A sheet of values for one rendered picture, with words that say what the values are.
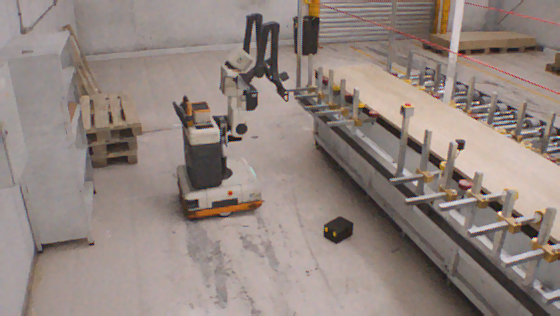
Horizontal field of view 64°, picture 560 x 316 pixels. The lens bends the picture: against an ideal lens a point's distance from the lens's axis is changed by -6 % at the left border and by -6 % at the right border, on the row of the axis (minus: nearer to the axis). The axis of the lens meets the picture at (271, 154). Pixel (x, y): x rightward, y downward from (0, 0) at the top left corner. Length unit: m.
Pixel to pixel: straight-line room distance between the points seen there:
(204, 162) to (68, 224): 1.17
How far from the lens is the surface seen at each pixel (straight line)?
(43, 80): 3.51
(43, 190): 3.83
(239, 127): 4.03
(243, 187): 4.07
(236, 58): 3.86
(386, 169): 3.52
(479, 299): 3.34
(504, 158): 3.49
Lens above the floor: 2.25
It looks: 25 degrees down
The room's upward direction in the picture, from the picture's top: straight up
